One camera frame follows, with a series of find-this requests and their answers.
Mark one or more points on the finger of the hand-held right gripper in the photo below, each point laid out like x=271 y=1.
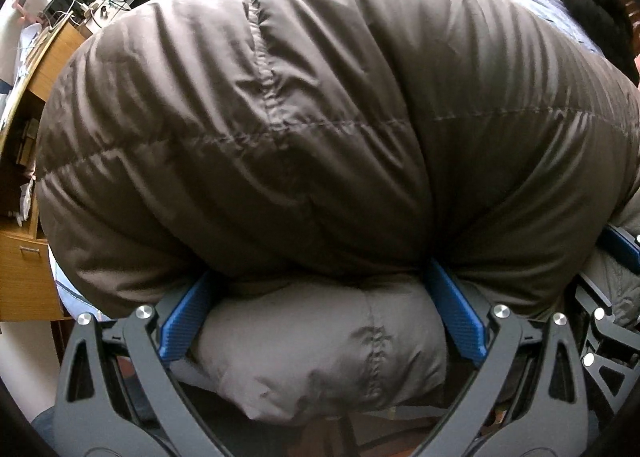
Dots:
x=602 y=337
x=622 y=247

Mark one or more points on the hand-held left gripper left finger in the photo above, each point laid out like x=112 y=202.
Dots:
x=182 y=322

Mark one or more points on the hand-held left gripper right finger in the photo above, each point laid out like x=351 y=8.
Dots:
x=457 y=307

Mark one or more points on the brown puffer jacket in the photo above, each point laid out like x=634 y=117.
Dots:
x=300 y=137

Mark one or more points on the wooden cabinet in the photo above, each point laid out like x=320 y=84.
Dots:
x=25 y=277

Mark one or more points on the person's blue jeans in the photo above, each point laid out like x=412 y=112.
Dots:
x=47 y=432

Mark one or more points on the black jacket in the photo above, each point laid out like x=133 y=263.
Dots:
x=595 y=7

